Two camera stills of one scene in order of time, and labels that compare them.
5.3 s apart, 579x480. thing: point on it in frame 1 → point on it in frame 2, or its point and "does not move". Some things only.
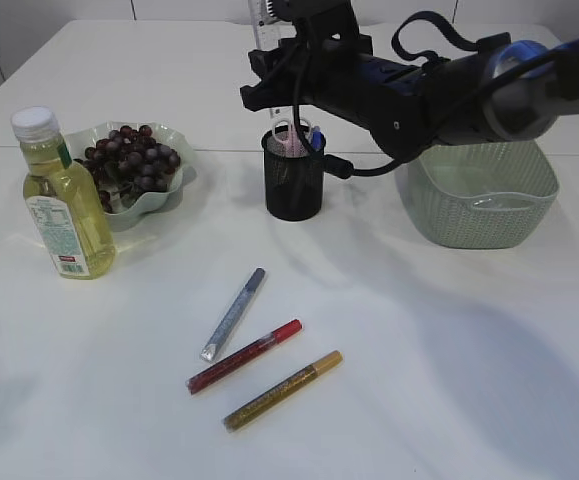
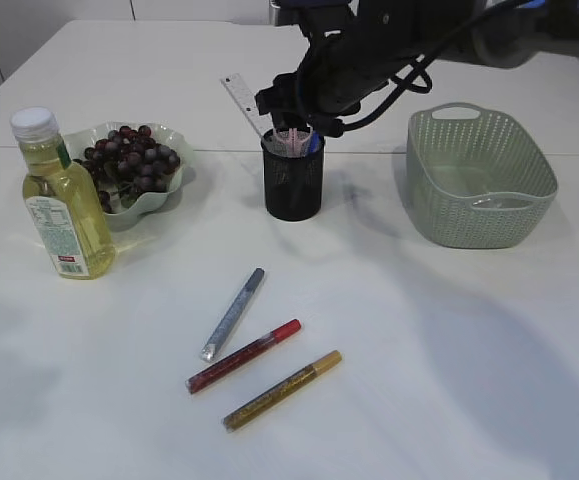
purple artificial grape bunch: x=126 y=157 does not move
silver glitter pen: x=232 y=314 does not move
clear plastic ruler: x=268 y=30 → x=247 y=99
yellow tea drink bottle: x=66 y=205 does not move
